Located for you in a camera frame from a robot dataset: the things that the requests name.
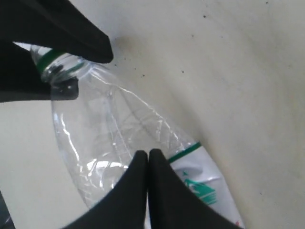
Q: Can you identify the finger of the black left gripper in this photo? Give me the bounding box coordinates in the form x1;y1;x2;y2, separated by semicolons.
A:
0;42;79;103
0;0;113;63

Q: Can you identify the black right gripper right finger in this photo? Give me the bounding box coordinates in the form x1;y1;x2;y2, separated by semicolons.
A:
148;149;239;229

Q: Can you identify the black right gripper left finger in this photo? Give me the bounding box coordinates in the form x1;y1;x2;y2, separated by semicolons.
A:
65;151;148;229

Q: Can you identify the clear plastic bottle green label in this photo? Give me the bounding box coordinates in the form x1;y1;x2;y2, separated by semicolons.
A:
30;45;244;229

